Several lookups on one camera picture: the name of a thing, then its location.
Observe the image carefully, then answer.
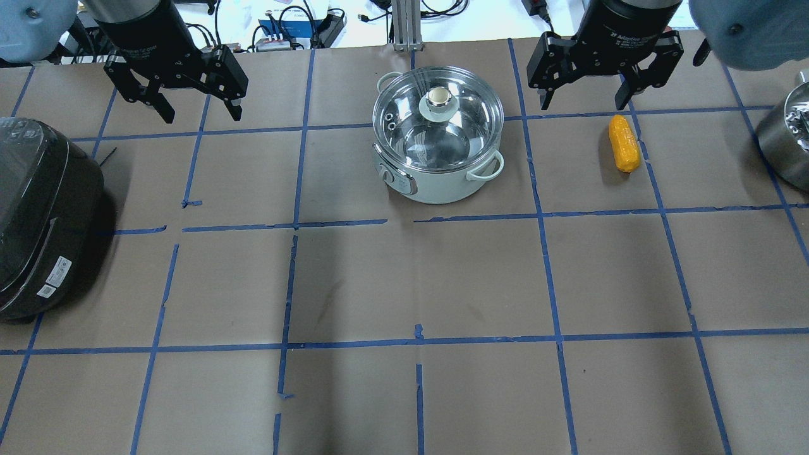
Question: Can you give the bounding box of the glass pot lid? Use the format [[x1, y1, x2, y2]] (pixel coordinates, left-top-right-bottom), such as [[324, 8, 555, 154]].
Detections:
[[372, 66, 504, 173]]

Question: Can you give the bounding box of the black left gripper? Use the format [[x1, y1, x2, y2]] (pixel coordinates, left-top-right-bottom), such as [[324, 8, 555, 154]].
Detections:
[[87, 1, 249, 124]]

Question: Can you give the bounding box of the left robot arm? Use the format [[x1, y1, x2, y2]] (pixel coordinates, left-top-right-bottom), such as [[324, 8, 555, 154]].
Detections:
[[1, 1, 249, 123]]

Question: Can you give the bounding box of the brown paper table cover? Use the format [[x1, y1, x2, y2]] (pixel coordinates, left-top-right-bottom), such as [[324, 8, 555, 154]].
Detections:
[[2, 32, 808, 454]]

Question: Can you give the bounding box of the yellow corn cob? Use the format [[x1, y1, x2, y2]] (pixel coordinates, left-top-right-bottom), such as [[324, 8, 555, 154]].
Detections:
[[609, 114, 642, 173]]

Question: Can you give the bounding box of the black rice cooker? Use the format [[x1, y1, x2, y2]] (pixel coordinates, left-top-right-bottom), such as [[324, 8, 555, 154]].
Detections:
[[1, 116, 104, 324]]

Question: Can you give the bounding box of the pale green electric pot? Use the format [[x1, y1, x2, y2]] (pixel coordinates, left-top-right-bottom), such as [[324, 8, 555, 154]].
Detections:
[[372, 66, 506, 205]]

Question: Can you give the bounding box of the black power adapter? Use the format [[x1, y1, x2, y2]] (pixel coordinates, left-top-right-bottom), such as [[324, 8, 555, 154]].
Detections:
[[315, 9, 347, 49]]

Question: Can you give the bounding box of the blue white box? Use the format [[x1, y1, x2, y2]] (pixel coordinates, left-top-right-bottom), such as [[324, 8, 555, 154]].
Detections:
[[252, 17, 313, 52]]

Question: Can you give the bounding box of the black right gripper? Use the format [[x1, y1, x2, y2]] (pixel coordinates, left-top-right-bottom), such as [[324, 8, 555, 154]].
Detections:
[[526, 1, 684, 111]]

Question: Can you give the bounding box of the aluminium frame post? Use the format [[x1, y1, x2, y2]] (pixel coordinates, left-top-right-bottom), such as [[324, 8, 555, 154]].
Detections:
[[392, 0, 424, 52]]

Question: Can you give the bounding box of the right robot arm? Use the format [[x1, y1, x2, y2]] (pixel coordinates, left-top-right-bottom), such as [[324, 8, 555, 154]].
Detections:
[[526, 1, 808, 110]]

